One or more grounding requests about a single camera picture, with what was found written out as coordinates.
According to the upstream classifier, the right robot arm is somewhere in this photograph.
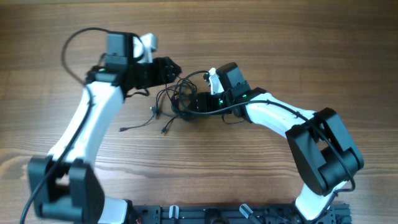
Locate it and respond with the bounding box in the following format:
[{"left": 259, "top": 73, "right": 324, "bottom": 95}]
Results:
[{"left": 181, "top": 62, "right": 364, "bottom": 223}]

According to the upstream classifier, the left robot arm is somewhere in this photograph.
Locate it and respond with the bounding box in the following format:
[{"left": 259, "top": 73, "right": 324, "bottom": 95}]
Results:
[{"left": 25, "top": 31, "right": 181, "bottom": 223}]

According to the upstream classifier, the long black USB cable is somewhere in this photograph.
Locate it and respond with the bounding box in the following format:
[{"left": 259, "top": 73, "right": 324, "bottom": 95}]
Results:
[{"left": 119, "top": 74, "right": 200, "bottom": 133}]

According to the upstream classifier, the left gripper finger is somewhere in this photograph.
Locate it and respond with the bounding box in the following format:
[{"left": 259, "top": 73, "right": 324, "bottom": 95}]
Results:
[
  {"left": 153, "top": 57, "right": 182, "bottom": 73},
  {"left": 157, "top": 70, "right": 182, "bottom": 86}
]

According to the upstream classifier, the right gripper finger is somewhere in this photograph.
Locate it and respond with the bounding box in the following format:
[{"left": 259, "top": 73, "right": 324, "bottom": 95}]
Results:
[
  {"left": 191, "top": 92, "right": 208, "bottom": 105},
  {"left": 188, "top": 103, "right": 206, "bottom": 113}
]

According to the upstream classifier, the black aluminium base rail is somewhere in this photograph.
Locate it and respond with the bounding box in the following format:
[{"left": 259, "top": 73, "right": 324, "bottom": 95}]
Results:
[{"left": 126, "top": 203, "right": 353, "bottom": 224}]

